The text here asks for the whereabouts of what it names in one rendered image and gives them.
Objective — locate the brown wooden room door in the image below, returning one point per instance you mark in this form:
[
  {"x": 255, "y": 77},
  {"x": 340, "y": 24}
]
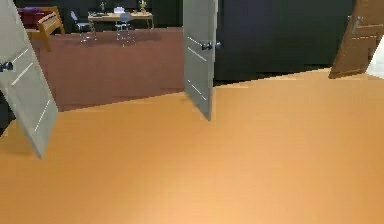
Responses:
[{"x": 361, "y": 43}]

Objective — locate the white object on table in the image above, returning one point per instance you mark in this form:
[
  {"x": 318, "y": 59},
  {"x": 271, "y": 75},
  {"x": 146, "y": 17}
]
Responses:
[{"x": 118, "y": 9}]

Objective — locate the grey panelled room door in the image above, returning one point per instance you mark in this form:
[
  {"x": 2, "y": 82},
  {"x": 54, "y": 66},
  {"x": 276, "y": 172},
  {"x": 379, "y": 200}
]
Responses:
[
  {"x": 25, "y": 83},
  {"x": 199, "y": 66}
]

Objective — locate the grey metal chair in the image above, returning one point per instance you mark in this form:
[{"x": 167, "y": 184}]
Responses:
[
  {"x": 124, "y": 24},
  {"x": 81, "y": 26}
]

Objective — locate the light wooden table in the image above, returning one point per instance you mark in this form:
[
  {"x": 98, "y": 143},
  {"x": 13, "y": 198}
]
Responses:
[{"x": 120, "y": 16}]

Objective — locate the wooden frame armchair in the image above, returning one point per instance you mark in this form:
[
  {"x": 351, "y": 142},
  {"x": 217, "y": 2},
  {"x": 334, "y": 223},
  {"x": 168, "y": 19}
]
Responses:
[{"x": 46, "y": 26}]

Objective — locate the dark red sofa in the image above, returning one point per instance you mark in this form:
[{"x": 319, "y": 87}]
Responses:
[{"x": 30, "y": 16}]

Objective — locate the small green house plant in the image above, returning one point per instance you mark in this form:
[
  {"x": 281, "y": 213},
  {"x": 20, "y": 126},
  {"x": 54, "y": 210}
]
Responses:
[{"x": 143, "y": 5}]

